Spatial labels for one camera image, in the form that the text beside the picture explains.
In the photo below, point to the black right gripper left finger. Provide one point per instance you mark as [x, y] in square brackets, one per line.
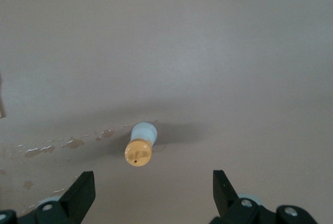
[75, 203]

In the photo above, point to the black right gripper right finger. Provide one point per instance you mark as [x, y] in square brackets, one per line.
[229, 208]

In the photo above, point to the translucent squeeze bottle orange cap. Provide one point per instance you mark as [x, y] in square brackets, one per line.
[138, 153]

